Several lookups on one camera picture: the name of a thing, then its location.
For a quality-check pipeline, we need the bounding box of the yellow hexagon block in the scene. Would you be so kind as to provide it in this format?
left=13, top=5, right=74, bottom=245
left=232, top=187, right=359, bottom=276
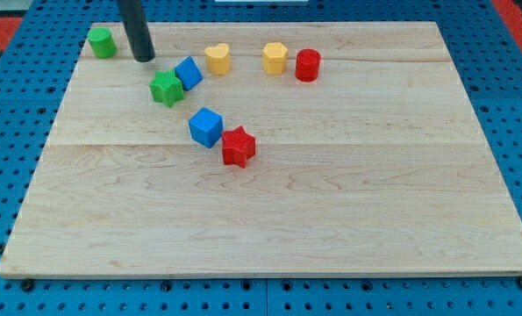
left=261, top=42, right=289, bottom=75

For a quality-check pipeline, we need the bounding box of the red star block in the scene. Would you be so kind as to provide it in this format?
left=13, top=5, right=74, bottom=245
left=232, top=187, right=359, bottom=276
left=221, top=126, right=256, bottom=169

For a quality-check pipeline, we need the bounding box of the light wooden board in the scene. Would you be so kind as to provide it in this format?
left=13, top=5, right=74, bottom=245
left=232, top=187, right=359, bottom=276
left=0, top=22, right=522, bottom=279

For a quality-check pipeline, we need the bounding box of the red cylinder block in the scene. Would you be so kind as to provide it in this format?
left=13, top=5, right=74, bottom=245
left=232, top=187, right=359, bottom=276
left=295, top=48, right=321, bottom=83

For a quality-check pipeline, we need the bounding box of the yellow heart block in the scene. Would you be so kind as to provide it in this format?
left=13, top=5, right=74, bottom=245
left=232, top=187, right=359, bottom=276
left=204, top=43, right=231, bottom=75

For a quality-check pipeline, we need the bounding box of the blue tilted cube block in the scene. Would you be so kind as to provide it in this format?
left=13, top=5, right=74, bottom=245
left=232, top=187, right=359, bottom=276
left=175, top=56, right=204, bottom=91

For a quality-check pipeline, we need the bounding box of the green star block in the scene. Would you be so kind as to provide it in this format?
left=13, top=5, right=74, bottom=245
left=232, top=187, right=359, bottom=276
left=149, top=70, right=185, bottom=107

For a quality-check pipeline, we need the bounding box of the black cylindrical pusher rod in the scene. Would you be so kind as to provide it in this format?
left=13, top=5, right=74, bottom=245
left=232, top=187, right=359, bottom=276
left=116, top=0, right=155, bottom=62

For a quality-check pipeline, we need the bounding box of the green cylinder block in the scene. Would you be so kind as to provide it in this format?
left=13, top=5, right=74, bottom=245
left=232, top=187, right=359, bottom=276
left=87, top=26, right=117, bottom=59

